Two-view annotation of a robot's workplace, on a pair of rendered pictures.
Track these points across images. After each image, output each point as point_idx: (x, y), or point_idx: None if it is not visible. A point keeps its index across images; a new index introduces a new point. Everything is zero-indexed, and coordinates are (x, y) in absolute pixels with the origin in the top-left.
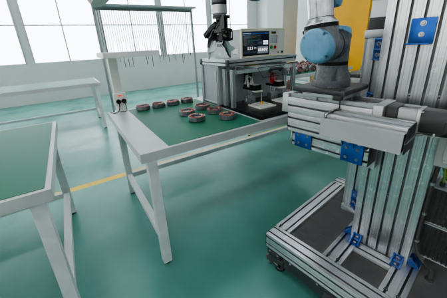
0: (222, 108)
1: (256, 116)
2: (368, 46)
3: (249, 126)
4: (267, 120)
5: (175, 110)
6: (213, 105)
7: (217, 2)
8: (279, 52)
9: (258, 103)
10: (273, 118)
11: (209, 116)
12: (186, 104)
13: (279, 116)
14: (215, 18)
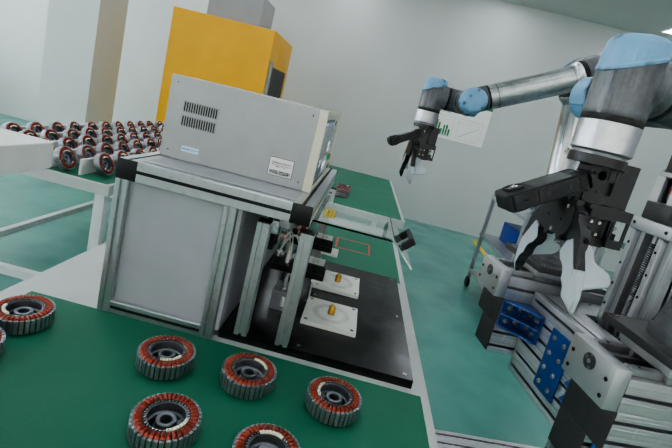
0: (226, 342)
1: (394, 376)
2: (671, 256)
3: (435, 433)
4: (416, 382)
5: (49, 408)
6: (177, 331)
7: (643, 125)
8: (326, 168)
9: (317, 310)
10: (416, 370)
11: (262, 412)
12: (50, 346)
13: (411, 357)
14: (602, 166)
